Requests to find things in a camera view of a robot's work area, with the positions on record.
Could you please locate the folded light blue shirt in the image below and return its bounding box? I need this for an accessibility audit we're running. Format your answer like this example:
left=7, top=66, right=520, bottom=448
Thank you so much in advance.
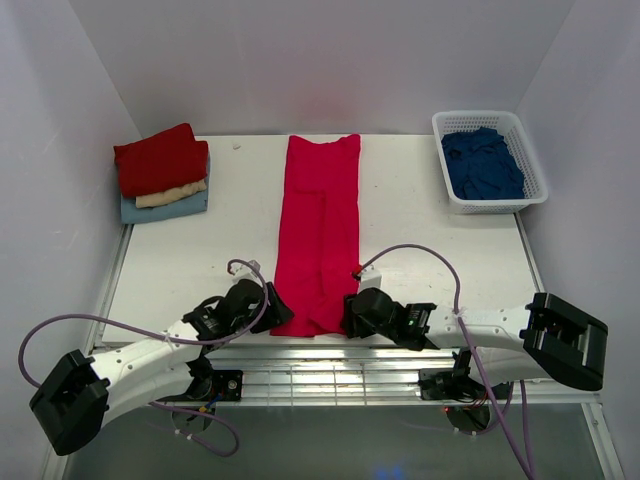
left=120, top=191, right=208, bottom=225

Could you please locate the white plastic basket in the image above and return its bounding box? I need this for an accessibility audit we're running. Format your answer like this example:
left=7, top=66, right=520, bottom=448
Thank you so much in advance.
left=432, top=110, right=548, bottom=214

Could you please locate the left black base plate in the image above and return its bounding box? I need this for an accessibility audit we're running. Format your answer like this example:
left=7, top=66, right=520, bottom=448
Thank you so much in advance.
left=186, top=370, right=244, bottom=402

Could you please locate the folded dark red shirt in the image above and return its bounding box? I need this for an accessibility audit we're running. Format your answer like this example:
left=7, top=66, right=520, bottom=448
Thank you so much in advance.
left=114, top=123, right=208, bottom=198

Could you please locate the aluminium rail frame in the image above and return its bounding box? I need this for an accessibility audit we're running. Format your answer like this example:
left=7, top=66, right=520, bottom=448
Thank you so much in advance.
left=111, top=228, right=593, bottom=406

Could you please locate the folded beige shirt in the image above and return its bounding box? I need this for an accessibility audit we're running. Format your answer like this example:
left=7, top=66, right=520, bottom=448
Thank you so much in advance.
left=135, top=180, right=207, bottom=209

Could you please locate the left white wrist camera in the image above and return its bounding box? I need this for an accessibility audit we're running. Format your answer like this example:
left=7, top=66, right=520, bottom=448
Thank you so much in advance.
left=227, top=260, right=261, bottom=284

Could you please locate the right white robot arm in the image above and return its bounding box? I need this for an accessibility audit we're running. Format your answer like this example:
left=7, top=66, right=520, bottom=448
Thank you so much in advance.
left=342, top=287, right=608, bottom=391

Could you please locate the dark blue t shirt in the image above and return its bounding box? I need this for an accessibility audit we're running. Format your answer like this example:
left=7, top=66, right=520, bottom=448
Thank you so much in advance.
left=441, top=127, right=525, bottom=201

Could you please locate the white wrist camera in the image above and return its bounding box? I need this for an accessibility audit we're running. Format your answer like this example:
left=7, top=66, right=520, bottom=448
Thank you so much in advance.
left=227, top=260, right=261, bottom=284
left=352, top=265, right=382, bottom=293

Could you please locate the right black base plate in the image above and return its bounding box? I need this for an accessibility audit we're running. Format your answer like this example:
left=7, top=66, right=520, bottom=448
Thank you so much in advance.
left=418, top=369, right=489, bottom=403

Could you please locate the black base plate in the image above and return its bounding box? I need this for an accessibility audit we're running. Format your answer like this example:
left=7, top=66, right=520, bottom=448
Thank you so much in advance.
left=418, top=369, right=489, bottom=403
left=186, top=370, right=244, bottom=402

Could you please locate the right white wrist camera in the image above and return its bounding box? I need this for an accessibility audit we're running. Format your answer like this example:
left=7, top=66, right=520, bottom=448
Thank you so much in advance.
left=352, top=265, right=382, bottom=293

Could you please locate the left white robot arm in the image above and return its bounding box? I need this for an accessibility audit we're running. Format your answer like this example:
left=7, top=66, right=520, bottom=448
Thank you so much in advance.
left=29, top=279, right=294, bottom=456

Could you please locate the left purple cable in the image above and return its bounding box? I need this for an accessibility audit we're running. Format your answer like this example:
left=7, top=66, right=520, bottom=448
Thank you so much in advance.
left=18, top=258, right=271, bottom=458

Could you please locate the pink t shirt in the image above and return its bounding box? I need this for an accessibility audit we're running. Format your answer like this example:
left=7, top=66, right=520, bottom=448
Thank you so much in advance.
left=270, top=134, right=361, bottom=337

